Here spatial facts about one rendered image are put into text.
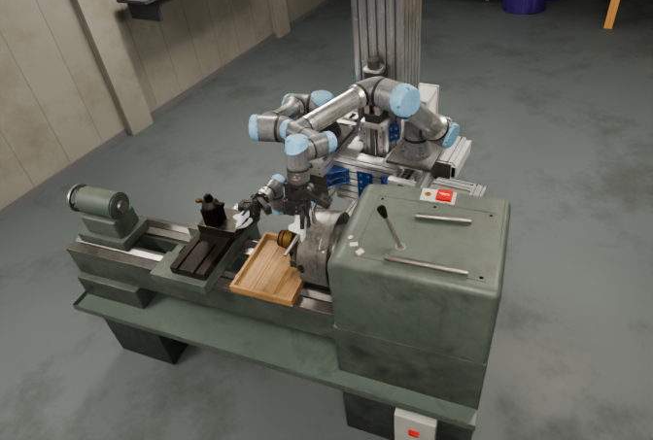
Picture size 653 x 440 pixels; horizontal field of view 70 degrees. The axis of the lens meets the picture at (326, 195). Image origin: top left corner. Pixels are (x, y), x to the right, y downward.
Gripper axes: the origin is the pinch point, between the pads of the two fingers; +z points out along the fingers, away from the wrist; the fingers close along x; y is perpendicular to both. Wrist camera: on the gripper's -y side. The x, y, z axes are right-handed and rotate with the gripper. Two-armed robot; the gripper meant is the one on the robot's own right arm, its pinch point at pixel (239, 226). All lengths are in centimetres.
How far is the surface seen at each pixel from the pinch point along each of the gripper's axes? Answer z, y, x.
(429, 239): -13, -80, -1
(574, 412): -46, -130, -136
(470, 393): 3, -95, -65
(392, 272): 7, -73, -1
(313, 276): 6.2, -37.7, -13.2
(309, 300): 4.0, -28.6, -32.7
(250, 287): 9.7, -2.3, -26.7
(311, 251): 3.0, -38.0, -2.6
